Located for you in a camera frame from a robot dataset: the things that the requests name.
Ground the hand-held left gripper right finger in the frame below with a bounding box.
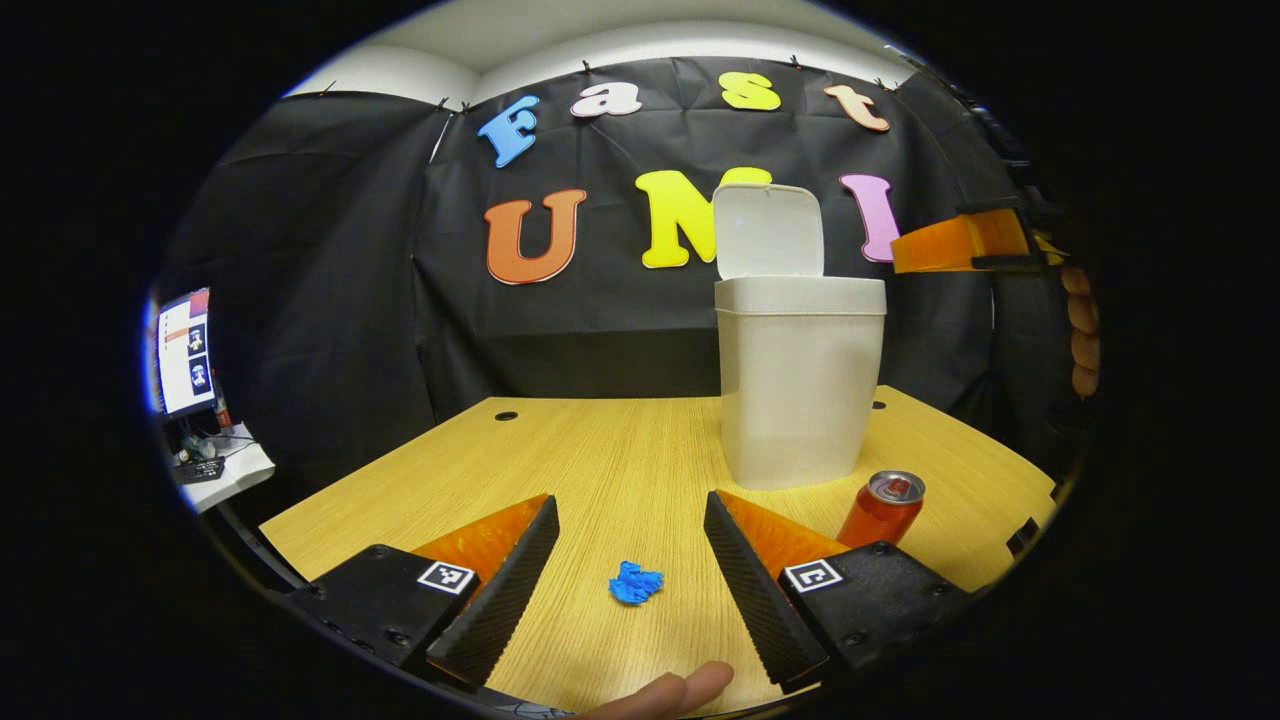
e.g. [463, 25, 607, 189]
[703, 489, 976, 694]

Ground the white desktop garbage bin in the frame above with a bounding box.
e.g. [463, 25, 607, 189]
[713, 183, 888, 491]

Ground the computer monitor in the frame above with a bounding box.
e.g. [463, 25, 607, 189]
[153, 287, 217, 419]

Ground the white side table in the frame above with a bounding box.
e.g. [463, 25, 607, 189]
[172, 422, 277, 515]

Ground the red pop can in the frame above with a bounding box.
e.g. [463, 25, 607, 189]
[837, 470, 927, 550]

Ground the wooden desktop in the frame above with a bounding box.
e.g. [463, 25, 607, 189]
[258, 385, 1059, 719]

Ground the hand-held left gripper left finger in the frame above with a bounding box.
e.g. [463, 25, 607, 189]
[290, 493, 561, 691]

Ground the black backdrop cloth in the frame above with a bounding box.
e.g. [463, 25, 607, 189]
[160, 55, 1076, 501]

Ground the blue paper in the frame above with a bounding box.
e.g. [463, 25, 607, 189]
[608, 560, 665, 607]

